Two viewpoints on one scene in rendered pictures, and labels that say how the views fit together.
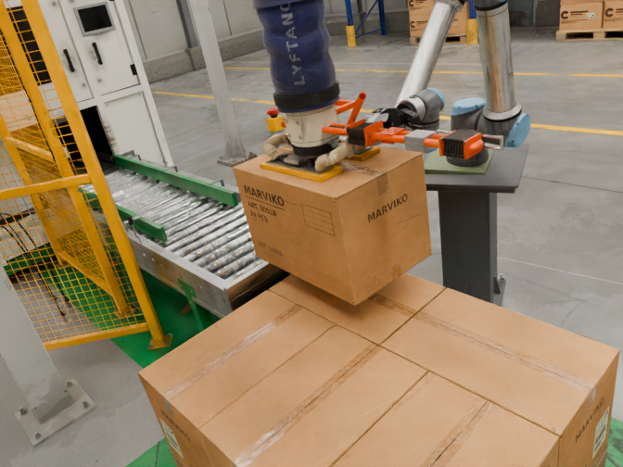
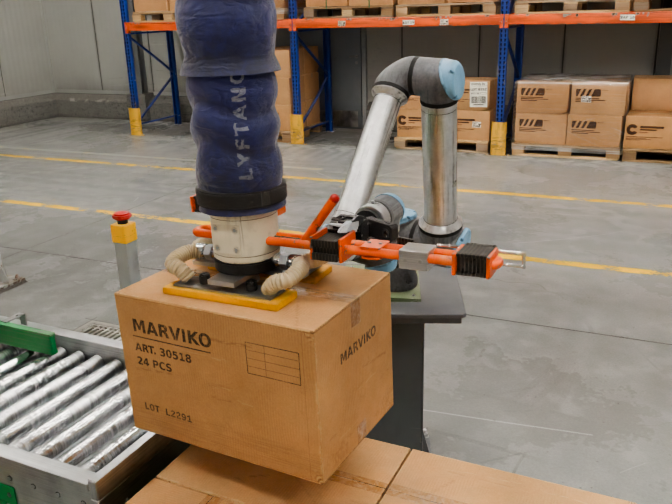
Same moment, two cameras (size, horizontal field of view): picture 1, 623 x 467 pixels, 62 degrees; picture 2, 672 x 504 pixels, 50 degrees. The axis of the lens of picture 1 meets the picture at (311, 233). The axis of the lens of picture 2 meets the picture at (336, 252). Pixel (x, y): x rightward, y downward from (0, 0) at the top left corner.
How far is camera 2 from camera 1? 0.49 m
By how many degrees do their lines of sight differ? 25
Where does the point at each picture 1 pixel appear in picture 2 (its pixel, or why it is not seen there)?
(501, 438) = not seen: outside the picture
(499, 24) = (449, 125)
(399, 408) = not seen: outside the picture
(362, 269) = (332, 430)
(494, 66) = (440, 171)
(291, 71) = (236, 162)
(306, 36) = (259, 118)
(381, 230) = (351, 374)
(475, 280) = (403, 439)
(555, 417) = not seen: outside the picture
